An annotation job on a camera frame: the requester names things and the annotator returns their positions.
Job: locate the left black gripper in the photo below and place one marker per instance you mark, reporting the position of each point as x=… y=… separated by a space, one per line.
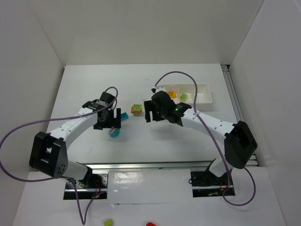
x=109 y=125

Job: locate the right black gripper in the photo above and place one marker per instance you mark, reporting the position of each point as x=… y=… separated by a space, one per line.
x=153 y=111

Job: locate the teal rounded lego piece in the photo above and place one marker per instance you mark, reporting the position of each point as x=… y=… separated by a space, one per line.
x=114 y=132

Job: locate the orange lego brick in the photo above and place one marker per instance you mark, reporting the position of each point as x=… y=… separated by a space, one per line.
x=172 y=94

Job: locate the green lego brick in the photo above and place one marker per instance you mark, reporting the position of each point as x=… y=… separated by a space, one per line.
x=183 y=97

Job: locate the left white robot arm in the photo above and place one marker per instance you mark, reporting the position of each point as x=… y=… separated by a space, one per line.
x=49 y=150

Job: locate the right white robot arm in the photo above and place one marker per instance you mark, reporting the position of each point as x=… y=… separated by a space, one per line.
x=217 y=129

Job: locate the teal rectangular lego brick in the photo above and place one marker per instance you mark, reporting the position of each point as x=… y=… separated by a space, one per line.
x=124 y=116

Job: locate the orange green lego stack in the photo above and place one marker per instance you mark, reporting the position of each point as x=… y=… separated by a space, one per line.
x=137 y=110

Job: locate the white divided container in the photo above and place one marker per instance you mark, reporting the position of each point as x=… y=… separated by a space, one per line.
x=203 y=93

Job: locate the lime green lego foreground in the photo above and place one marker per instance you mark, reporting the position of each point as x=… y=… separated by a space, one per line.
x=108 y=222

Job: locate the red object foreground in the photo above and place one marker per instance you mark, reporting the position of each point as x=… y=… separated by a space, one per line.
x=150 y=224

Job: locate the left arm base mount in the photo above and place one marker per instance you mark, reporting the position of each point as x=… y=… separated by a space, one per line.
x=86 y=192

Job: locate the aluminium rail front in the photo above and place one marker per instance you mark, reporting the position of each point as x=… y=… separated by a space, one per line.
x=148 y=165

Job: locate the aluminium rail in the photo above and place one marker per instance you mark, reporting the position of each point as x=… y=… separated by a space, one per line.
x=237 y=103
x=148 y=165

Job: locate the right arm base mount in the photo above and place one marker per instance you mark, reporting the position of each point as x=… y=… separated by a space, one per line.
x=206 y=184

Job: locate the aluminium rail right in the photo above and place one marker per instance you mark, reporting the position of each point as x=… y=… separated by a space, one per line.
x=237 y=103

